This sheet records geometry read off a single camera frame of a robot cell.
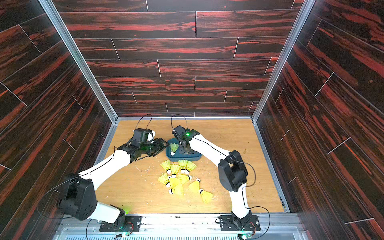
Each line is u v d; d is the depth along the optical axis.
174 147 0.99
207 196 0.82
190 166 0.91
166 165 0.91
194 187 0.85
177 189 0.83
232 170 0.49
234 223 0.65
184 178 0.86
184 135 0.64
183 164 0.91
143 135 0.68
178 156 0.99
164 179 0.86
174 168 0.90
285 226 0.73
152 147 0.74
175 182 0.85
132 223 0.71
